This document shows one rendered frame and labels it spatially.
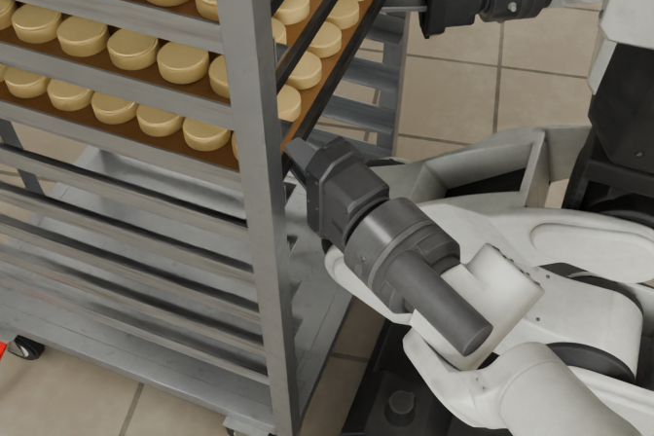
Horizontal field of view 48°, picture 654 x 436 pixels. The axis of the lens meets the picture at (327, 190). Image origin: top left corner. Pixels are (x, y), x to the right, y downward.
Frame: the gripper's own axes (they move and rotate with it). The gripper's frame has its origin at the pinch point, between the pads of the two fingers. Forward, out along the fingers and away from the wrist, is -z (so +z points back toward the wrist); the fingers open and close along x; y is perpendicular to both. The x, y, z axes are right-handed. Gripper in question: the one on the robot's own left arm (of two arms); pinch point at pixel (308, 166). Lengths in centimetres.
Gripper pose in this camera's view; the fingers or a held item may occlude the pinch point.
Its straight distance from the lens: 75.5
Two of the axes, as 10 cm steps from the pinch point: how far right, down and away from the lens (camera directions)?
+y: -7.8, 4.8, -4.0
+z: 6.2, 6.0, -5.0
